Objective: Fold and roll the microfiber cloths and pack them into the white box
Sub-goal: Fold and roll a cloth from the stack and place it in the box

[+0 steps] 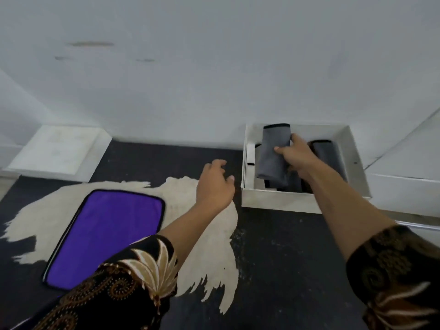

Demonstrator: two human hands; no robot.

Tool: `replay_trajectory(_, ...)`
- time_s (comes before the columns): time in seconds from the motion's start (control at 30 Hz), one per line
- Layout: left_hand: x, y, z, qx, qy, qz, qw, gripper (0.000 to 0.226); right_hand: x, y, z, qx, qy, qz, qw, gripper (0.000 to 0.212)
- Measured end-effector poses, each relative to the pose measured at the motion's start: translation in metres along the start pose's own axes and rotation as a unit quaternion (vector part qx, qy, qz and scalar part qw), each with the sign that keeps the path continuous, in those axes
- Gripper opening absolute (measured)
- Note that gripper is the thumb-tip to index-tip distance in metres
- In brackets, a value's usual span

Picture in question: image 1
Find white box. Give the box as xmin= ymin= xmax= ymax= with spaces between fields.
xmin=240 ymin=123 xmax=373 ymax=215

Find metal floor rail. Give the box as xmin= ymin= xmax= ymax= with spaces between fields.
xmin=395 ymin=220 xmax=440 ymax=233

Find white flat box lid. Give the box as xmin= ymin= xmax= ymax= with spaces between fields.
xmin=0 ymin=125 xmax=113 ymax=183

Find person's right forearm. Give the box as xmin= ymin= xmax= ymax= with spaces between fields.
xmin=302 ymin=163 xmax=396 ymax=262

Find person's left forearm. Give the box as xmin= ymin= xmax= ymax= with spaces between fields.
xmin=158 ymin=202 xmax=226 ymax=273

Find person's left hand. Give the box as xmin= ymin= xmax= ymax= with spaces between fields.
xmin=196 ymin=159 xmax=236 ymax=214

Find person's right hand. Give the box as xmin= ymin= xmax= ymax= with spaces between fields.
xmin=274 ymin=133 xmax=322 ymax=181

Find green microfibre cloth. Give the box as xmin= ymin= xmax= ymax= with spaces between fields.
xmin=256 ymin=123 xmax=292 ymax=189

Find person's patterned sleeve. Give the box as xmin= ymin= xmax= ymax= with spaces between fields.
xmin=345 ymin=225 xmax=440 ymax=330
xmin=10 ymin=234 xmax=179 ymax=330

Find person's patterned left sleeve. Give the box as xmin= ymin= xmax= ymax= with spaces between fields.
xmin=10 ymin=234 xmax=179 ymax=330

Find person's patterned right sleeve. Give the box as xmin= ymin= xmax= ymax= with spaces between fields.
xmin=345 ymin=225 xmax=440 ymax=330

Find purple cloth black trim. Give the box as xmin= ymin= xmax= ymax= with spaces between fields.
xmin=42 ymin=188 xmax=166 ymax=292

